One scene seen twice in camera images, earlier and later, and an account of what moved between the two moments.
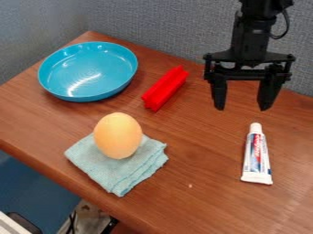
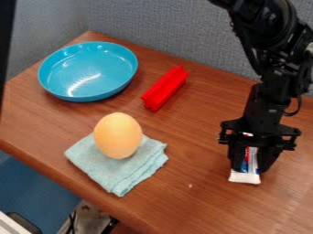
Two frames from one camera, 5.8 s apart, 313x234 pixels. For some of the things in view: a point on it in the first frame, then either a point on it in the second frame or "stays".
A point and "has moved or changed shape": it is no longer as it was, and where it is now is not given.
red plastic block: x=161 y=93 stays
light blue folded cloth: x=121 y=173 stays
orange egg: x=118 y=135 stays
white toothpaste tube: x=256 y=170 has moved or changed shape
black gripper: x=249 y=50 -> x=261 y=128
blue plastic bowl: x=88 y=71 stays
